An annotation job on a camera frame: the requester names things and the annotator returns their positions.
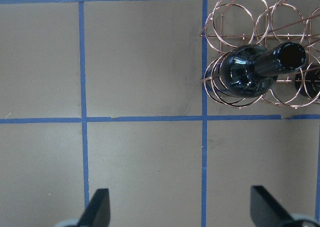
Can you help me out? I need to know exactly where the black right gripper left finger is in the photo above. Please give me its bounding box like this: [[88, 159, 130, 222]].
[[77, 188, 111, 227]]

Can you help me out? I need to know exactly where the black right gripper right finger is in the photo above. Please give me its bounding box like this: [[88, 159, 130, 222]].
[[250, 185, 308, 227]]

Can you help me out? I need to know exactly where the dark wine bottle in rack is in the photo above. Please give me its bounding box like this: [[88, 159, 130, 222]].
[[220, 42, 307, 98]]

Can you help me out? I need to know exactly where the copper wire wine rack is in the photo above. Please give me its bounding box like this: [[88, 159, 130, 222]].
[[201, 0, 320, 109]]

